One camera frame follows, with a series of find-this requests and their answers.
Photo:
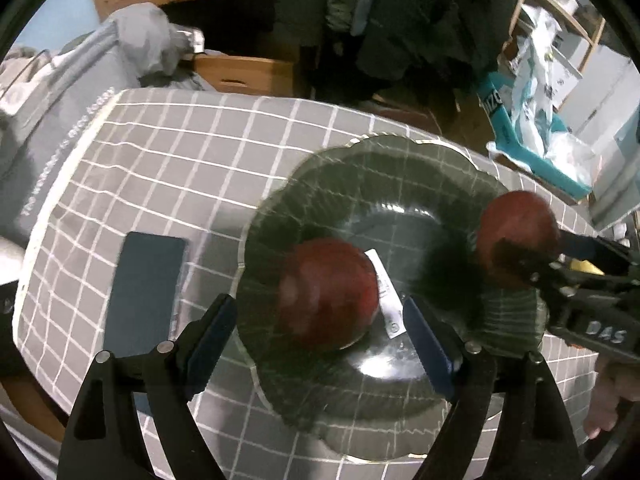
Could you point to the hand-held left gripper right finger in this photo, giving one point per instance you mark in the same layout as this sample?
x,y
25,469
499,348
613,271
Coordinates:
x,y
425,345

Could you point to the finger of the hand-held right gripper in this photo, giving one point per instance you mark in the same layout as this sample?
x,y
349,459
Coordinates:
x,y
582,247
522,260

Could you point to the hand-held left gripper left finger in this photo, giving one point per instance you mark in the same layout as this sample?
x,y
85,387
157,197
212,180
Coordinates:
x,y
215,340

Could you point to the red apple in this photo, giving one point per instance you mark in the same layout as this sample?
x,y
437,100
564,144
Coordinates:
x,y
520,225
325,295

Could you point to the dark glass plate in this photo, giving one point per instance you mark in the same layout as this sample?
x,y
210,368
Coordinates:
x,y
350,200

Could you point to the person's right hand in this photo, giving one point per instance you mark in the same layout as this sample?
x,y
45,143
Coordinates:
x,y
602,395

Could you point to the white paper label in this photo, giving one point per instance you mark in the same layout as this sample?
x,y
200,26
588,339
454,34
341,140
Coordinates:
x,y
387,290

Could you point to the black smartphone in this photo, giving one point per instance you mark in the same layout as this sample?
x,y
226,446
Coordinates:
x,y
145,290

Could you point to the teal cardboard box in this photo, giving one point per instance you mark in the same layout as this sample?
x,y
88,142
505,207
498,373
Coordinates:
x,y
515,135

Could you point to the white cabinet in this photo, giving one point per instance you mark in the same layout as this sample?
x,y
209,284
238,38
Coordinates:
x,y
607,95

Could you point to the grey checked tablecloth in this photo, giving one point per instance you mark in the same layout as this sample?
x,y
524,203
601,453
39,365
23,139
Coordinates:
x,y
175,160

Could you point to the wooden shelf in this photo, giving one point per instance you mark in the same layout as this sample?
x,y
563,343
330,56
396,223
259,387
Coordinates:
x,y
555,5

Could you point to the wooden drawer box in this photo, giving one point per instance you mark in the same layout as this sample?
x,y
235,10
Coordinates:
x,y
240,75

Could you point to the dark hanging jackets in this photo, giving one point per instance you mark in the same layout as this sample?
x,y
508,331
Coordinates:
x,y
400,15

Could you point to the grey bag with text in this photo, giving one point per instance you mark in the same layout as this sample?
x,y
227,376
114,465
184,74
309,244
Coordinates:
x,y
50,110

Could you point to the grey crumpled cloth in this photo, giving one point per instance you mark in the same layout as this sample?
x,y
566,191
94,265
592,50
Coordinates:
x,y
145,35

